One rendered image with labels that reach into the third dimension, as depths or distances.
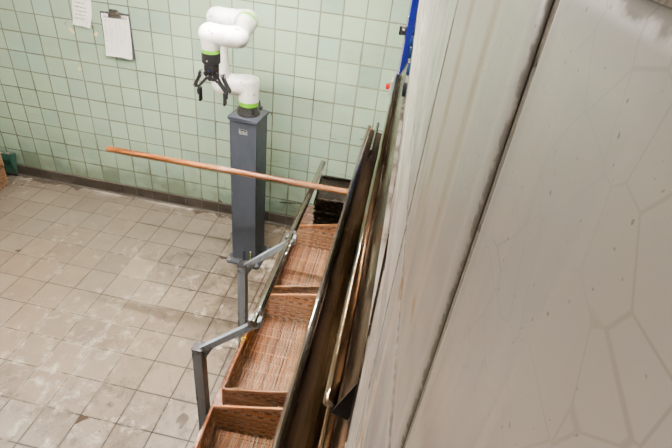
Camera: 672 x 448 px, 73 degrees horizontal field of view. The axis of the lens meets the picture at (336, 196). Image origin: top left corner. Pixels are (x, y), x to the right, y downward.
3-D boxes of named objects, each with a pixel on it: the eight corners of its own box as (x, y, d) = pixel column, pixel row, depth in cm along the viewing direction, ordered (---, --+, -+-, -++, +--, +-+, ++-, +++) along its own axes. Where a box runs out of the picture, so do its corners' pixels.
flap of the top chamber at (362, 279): (402, 80, 225) (424, 43, 213) (345, 416, 75) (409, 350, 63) (394, 76, 224) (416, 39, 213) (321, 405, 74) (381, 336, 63)
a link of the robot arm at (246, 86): (235, 99, 297) (235, 70, 286) (259, 101, 298) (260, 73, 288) (232, 107, 286) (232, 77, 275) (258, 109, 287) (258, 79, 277)
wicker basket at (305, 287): (367, 258, 282) (374, 222, 267) (354, 327, 235) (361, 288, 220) (291, 243, 287) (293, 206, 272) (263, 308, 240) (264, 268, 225)
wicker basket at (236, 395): (353, 332, 232) (360, 292, 217) (334, 438, 185) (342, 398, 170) (261, 313, 236) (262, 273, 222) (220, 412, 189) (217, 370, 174)
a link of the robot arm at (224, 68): (213, 86, 292) (207, 1, 257) (239, 89, 294) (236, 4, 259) (210, 97, 283) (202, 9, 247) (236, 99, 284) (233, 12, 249)
